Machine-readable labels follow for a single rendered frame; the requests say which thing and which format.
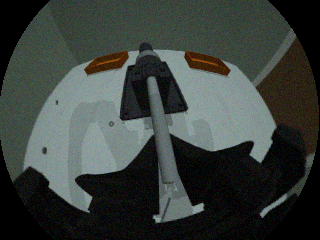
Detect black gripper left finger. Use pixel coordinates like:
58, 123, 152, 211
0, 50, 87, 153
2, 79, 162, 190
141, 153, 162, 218
75, 135, 159, 216

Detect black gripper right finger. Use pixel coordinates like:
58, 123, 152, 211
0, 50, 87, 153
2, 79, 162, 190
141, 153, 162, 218
169, 133, 255, 207

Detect orange shallow tray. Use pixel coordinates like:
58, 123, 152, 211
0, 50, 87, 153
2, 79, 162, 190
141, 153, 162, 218
84, 51, 129, 75
184, 51, 231, 76

